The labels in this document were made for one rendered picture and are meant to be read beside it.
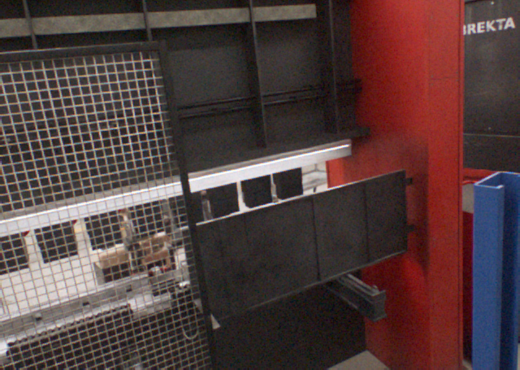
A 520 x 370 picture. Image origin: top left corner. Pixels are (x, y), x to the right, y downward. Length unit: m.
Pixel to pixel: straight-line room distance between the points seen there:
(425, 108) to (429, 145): 0.18
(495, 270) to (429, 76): 1.64
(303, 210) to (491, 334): 1.37
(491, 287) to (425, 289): 1.88
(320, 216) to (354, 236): 0.23
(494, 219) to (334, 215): 1.49
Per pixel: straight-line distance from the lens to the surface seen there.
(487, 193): 0.46
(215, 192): 2.13
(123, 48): 1.25
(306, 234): 1.87
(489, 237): 0.48
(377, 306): 2.00
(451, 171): 2.25
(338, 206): 1.92
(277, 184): 2.30
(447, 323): 2.58
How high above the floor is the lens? 1.88
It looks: 14 degrees down
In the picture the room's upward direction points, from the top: 7 degrees counter-clockwise
